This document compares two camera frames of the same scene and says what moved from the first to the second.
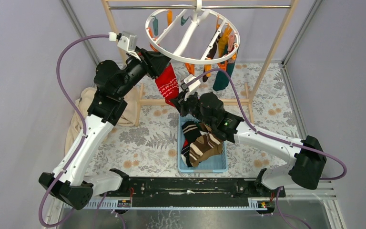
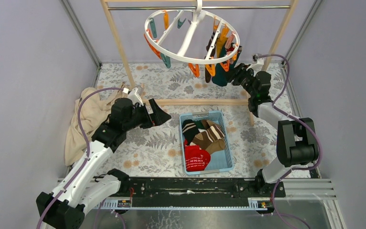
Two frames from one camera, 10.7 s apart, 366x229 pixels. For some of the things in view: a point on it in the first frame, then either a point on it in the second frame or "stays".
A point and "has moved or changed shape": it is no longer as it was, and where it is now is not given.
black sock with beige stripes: [191, 130] stays
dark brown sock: [205, 78] has moved or changed shape
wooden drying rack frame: [229, 102] stays
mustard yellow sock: [223, 40] stays
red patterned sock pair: [167, 82] → [197, 159]
